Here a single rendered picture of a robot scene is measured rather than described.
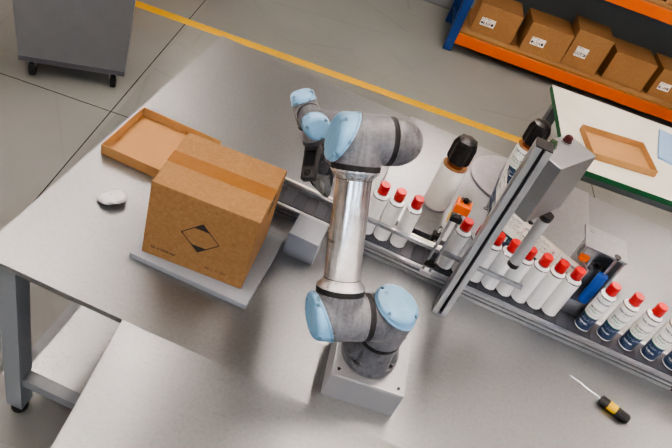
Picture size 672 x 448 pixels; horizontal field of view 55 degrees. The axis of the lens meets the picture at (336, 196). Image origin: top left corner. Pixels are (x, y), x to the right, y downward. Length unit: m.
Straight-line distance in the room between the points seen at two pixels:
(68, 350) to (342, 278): 1.24
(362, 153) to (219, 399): 0.70
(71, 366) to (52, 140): 1.47
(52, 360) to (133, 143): 0.78
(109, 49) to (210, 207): 2.18
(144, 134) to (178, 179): 0.61
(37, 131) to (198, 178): 1.96
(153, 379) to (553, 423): 1.10
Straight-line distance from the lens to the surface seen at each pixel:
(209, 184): 1.73
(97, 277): 1.86
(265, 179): 1.79
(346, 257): 1.48
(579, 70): 5.83
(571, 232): 2.59
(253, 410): 1.68
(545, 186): 1.70
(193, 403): 1.67
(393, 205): 1.99
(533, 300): 2.16
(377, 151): 1.45
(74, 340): 2.48
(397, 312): 1.54
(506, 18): 5.58
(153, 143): 2.28
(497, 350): 2.07
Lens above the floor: 2.27
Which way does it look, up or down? 39 degrees down
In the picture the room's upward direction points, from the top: 22 degrees clockwise
